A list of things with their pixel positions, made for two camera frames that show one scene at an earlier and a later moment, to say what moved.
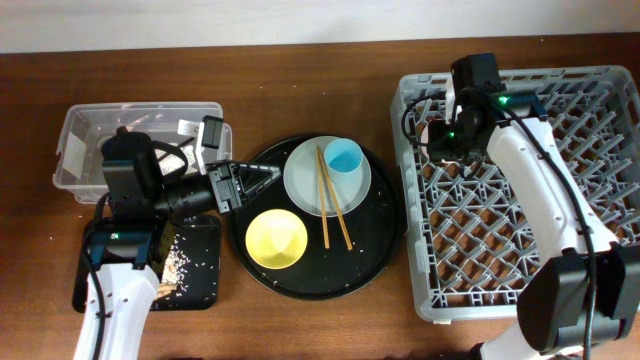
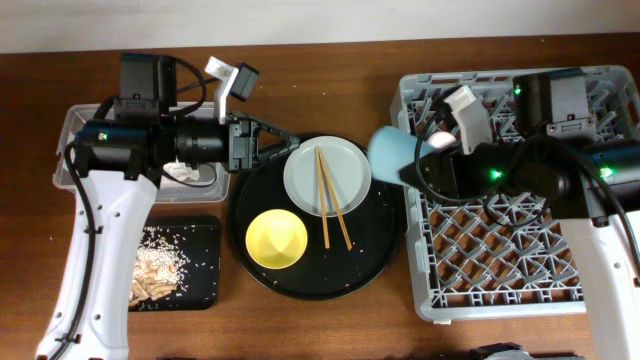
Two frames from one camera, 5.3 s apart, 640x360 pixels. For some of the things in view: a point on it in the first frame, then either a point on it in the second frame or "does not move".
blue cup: x=344 y=160 → x=390 y=150
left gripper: x=225 y=186 → x=241 y=146
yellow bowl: x=276 y=239 does not move
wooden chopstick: x=325 y=231 does not move
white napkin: x=170 y=163 does not move
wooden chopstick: x=336 y=202 does not move
